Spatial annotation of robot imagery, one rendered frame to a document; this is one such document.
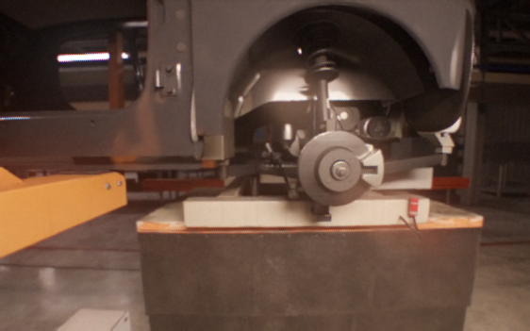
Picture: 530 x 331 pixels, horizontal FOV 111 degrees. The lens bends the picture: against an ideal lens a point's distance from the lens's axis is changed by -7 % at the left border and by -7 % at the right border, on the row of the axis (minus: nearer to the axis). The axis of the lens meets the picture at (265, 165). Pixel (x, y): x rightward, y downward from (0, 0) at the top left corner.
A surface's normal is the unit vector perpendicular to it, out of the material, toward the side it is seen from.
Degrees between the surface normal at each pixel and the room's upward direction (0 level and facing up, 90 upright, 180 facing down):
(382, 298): 90
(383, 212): 90
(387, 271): 90
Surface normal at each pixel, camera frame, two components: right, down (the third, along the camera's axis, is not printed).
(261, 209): 0.01, 0.09
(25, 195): 1.00, 0.00
